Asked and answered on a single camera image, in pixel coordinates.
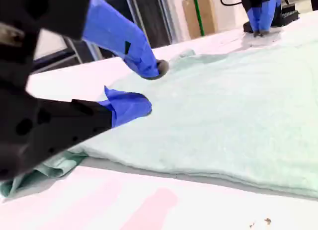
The brown cardboard box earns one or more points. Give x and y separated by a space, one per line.
210 14

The grey metal door frame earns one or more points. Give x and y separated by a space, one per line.
149 14

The black ridged block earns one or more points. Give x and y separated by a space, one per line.
288 15

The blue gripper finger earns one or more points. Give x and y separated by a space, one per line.
269 15
124 108
111 28
255 19

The green pole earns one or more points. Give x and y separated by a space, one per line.
198 14

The pale green T-shirt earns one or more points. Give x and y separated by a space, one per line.
211 115

